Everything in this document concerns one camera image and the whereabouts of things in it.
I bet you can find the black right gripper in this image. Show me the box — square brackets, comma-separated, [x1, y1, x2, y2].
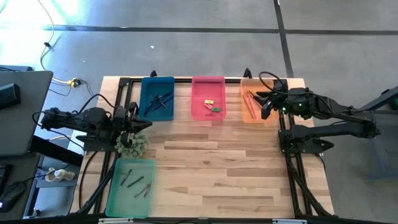
[252, 88, 313, 120]

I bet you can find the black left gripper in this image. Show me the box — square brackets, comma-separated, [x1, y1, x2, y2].
[112, 102, 153, 149]

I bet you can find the plain orange pencil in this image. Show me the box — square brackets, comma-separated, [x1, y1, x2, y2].
[248, 90, 264, 108]

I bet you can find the plain black pen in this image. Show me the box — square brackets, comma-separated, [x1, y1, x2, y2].
[144, 95, 158, 116]

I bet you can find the dark green crayon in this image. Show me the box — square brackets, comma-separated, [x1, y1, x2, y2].
[126, 175, 145, 189]

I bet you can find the grey crayon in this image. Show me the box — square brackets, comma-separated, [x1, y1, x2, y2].
[134, 183, 152, 198]

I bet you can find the potted green succulent plant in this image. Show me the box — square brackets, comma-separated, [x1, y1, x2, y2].
[114, 130, 149, 159]

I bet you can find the orange translucent plastic bin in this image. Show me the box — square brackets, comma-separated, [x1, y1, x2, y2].
[239, 77, 279, 124]

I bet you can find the blue plastic bin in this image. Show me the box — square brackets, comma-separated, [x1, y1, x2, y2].
[138, 76, 175, 122]

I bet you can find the pink translucent plastic bin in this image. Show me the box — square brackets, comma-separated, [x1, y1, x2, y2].
[190, 75, 227, 121]

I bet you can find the teal green plastic bin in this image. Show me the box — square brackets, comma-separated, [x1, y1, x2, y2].
[104, 157, 157, 218]

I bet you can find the black desk crossbar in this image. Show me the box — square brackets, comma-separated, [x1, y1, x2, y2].
[29, 135, 85, 167]

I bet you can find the white plastic object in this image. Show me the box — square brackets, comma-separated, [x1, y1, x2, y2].
[45, 167, 76, 183]

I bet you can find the grey desk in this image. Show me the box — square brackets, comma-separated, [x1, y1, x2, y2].
[0, 70, 53, 156]

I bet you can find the black box device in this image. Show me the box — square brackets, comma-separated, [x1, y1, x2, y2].
[0, 83, 22, 110]

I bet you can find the blue metal-framed table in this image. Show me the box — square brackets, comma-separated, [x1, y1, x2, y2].
[357, 85, 398, 184]

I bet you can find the black computer mouse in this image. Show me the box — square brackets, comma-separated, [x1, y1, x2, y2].
[0, 182, 27, 214]

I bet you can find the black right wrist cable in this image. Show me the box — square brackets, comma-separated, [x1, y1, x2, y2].
[257, 70, 290, 94]

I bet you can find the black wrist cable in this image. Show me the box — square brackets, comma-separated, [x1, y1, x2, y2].
[257, 70, 290, 94]
[32, 93, 118, 141]

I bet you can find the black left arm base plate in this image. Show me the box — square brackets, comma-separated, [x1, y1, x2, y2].
[76, 129, 121, 152]

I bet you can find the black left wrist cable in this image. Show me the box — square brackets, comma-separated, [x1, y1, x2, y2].
[32, 93, 118, 141]

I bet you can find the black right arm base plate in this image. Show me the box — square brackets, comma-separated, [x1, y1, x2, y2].
[278, 129, 335, 155]

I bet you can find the black aluminium table frame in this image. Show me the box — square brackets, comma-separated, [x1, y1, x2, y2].
[70, 76, 336, 224]

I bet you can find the silver frame bracket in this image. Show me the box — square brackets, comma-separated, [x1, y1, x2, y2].
[98, 217, 134, 224]
[272, 218, 308, 224]

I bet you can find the pale floor cable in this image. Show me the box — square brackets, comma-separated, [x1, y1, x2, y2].
[36, 0, 73, 85]

